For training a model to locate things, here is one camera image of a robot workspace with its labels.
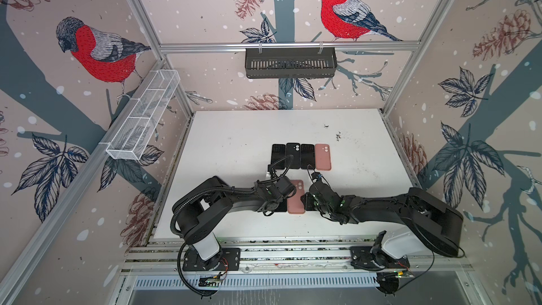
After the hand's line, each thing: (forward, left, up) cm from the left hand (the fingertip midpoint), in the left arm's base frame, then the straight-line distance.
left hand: (274, 189), depth 90 cm
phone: (+22, -10, -1) cm, 24 cm away
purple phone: (+20, -2, -1) cm, 20 cm away
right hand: (-5, -11, -1) cm, 12 cm away
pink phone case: (+17, -24, 0) cm, 29 cm away
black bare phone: (+17, -16, 0) cm, 23 cm away
